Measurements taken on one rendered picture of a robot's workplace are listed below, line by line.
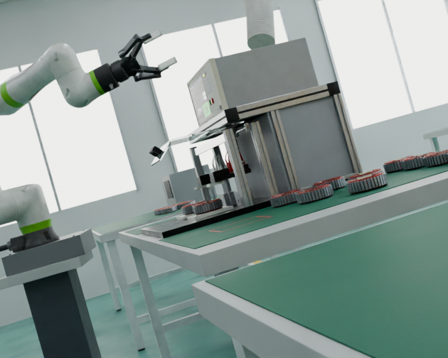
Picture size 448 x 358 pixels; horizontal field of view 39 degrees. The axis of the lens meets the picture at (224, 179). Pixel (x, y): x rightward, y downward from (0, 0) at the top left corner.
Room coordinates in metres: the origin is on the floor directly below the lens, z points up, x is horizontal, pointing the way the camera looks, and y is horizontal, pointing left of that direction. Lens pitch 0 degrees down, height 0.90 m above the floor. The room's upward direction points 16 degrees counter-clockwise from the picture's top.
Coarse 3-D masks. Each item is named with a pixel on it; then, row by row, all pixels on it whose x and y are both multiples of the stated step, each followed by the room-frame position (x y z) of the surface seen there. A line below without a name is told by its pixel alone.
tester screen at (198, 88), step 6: (198, 84) 2.55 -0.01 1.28; (192, 90) 2.68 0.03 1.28; (198, 90) 2.58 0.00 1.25; (204, 90) 2.49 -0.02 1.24; (192, 96) 2.70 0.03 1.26; (198, 96) 2.60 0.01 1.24; (198, 102) 2.63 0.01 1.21; (204, 102) 2.54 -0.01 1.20; (204, 114) 2.59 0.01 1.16; (210, 114) 2.50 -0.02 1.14
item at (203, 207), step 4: (212, 200) 2.35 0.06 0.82; (216, 200) 2.35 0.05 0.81; (220, 200) 2.37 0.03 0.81; (200, 204) 2.35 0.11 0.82; (204, 204) 2.33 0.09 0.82; (208, 204) 2.33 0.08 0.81; (212, 204) 2.33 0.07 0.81; (216, 204) 2.35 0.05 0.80; (220, 204) 2.36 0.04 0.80; (196, 208) 2.35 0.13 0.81; (200, 208) 2.34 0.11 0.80; (204, 208) 2.33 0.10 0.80; (208, 208) 2.33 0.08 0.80; (212, 208) 2.33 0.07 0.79; (216, 208) 2.34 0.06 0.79; (196, 212) 2.35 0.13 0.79; (200, 212) 2.34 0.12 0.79; (204, 212) 2.34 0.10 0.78
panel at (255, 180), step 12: (252, 120) 2.41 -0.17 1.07; (264, 120) 2.29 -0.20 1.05; (240, 132) 2.60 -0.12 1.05; (264, 132) 2.33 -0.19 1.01; (240, 144) 2.65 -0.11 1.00; (252, 144) 2.49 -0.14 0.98; (276, 144) 2.25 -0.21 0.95; (252, 156) 2.54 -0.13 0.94; (276, 156) 2.27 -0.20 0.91; (252, 168) 2.58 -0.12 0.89; (276, 168) 2.31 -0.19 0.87; (252, 180) 2.62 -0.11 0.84; (264, 180) 2.48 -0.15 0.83; (276, 180) 2.34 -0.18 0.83; (288, 180) 2.25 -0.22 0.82; (252, 192) 2.67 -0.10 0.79; (264, 192) 2.52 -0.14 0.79
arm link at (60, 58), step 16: (48, 48) 2.20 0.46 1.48; (64, 48) 2.19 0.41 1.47; (32, 64) 2.30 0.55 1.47; (48, 64) 2.20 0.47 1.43; (64, 64) 2.19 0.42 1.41; (16, 80) 2.36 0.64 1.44; (32, 80) 2.31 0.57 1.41; (48, 80) 2.28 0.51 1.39; (16, 96) 2.39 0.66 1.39; (32, 96) 2.40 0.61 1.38
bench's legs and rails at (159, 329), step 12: (132, 252) 3.43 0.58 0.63; (144, 264) 3.44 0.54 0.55; (144, 276) 3.44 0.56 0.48; (144, 288) 3.43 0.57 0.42; (156, 312) 3.44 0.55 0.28; (156, 324) 3.44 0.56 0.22; (168, 324) 3.46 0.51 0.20; (180, 324) 3.47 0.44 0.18; (156, 336) 3.43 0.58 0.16; (168, 348) 3.44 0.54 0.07
